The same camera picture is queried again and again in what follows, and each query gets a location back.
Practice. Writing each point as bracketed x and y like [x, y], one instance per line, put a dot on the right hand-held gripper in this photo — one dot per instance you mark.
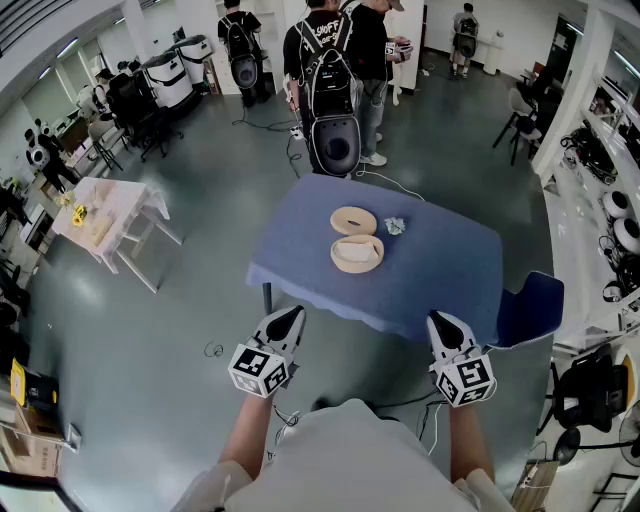
[462, 367]

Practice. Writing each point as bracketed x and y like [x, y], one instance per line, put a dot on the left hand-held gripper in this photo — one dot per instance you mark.
[267, 357]

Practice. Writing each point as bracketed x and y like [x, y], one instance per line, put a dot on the beige round tissue box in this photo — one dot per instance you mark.
[357, 262]

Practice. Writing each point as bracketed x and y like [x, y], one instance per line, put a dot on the white tissues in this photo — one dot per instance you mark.
[356, 251]

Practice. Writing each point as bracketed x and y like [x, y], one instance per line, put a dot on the white tissue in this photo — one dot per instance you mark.
[396, 225]

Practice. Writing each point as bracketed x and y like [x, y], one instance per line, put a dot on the person's right forearm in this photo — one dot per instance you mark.
[469, 440]

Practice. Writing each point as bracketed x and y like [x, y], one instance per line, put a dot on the person's left forearm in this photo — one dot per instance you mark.
[247, 435]

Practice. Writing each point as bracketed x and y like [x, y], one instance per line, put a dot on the beige round box lid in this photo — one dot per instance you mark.
[353, 220]

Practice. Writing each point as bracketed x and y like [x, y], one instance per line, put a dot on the cardboard box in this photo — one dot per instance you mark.
[30, 450]

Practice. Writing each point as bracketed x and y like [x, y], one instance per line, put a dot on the black table leg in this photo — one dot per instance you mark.
[267, 298]

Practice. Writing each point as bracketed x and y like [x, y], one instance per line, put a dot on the blue chair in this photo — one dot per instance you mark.
[532, 307]

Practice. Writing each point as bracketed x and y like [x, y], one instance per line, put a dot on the blue tablecloth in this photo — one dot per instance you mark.
[440, 270]

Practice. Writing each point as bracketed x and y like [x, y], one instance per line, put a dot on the black office chair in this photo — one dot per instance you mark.
[587, 395]

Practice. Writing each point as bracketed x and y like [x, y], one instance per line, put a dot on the person's grey shirt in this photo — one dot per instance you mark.
[345, 465]

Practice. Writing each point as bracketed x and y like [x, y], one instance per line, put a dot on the black standing fan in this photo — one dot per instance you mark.
[627, 435]

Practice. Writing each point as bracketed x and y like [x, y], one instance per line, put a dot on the white table with cloth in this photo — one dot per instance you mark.
[107, 215]

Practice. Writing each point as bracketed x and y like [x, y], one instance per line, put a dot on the white round device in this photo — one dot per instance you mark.
[615, 203]
[628, 231]

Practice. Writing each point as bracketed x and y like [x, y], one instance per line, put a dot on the white power strip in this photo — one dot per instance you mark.
[296, 133]

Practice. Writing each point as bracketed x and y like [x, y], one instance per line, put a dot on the yellow sunflowers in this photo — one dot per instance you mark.
[78, 214]

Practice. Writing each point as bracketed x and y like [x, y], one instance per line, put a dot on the yellow and black case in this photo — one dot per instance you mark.
[30, 385]

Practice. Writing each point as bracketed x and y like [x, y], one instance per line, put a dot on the black swivel chair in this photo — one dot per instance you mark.
[145, 117]

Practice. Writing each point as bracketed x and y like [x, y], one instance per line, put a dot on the white machine with black trim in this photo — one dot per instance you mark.
[167, 75]
[197, 55]

